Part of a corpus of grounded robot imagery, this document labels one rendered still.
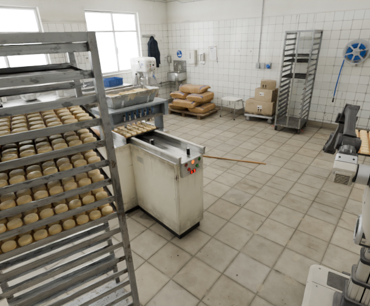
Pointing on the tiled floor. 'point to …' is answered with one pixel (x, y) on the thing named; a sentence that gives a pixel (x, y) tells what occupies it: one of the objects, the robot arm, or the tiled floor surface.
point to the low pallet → (193, 112)
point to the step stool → (233, 104)
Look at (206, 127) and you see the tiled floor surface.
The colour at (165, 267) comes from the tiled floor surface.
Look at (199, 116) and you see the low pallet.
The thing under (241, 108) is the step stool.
